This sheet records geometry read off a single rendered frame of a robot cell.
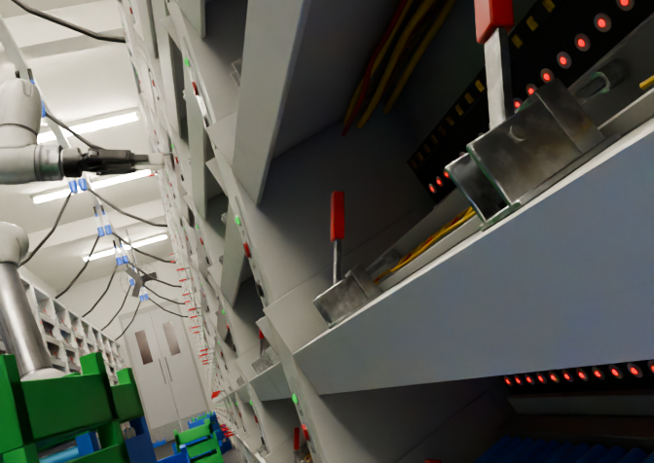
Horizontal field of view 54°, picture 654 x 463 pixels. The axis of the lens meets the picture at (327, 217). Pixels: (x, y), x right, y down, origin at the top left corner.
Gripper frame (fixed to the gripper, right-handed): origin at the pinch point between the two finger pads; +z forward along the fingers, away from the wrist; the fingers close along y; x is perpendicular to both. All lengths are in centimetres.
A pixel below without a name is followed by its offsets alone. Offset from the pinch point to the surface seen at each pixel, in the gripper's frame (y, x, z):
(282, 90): 120, -42, 18
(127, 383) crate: 49, -56, 0
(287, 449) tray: 26, -70, 27
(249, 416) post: -45, -64, 25
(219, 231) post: 25.3, -25.6, 15.9
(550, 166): 141, -55, 22
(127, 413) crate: 52, -60, 1
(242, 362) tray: 26, -52, 20
